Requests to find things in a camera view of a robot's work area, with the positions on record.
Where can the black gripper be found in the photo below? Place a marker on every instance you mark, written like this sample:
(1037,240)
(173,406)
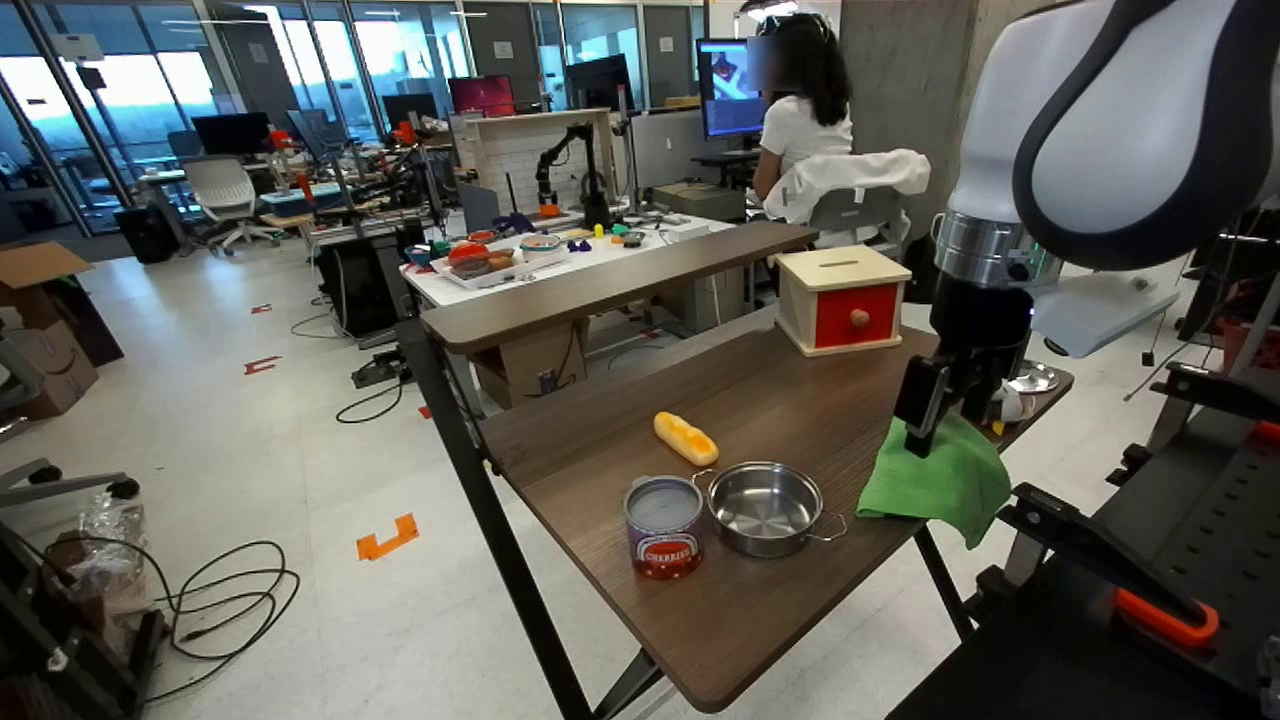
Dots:
(986,324)

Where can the green cloth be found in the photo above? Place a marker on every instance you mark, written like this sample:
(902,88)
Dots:
(933,487)

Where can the small black robot arm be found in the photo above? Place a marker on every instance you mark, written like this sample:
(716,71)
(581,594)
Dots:
(579,162)

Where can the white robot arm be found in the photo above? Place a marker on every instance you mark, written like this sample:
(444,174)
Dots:
(1040,120)

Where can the steel bowl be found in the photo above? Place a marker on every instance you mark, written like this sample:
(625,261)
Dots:
(765,508)

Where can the white jacket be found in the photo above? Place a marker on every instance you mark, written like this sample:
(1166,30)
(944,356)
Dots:
(845,174)

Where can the red labelled tin can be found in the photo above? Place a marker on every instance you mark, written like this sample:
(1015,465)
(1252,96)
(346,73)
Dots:
(667,527)

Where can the person in white shirt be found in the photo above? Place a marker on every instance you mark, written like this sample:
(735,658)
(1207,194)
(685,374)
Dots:
(802,107)

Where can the lit computer monitor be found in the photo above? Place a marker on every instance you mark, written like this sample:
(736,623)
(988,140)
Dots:
(730,84)

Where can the white work table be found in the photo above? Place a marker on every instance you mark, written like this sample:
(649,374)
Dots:
(561,261)

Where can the cardboard box under shelf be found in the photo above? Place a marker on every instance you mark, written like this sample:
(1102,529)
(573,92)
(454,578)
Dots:
(535,362)

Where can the black slanted table leg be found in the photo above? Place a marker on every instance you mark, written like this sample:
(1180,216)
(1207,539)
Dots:
(482,506)

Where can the clear tray red items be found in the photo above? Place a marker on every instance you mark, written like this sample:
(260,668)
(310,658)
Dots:
(482,257)

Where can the white desk partition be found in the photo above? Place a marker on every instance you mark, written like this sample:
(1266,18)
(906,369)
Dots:
(512,146)

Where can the white office chair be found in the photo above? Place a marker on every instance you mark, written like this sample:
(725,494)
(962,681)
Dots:
(225,194)

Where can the dark computer monitor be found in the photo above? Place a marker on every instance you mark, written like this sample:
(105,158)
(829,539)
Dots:
(231,133)

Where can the black waste bin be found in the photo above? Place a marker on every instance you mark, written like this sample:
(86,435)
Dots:
(146,235)

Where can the clear plastic bottle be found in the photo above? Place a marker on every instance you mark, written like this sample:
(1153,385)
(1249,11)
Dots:
(114,512)

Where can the flat cardboard box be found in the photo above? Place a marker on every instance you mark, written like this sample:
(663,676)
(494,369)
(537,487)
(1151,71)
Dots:
(45,369)

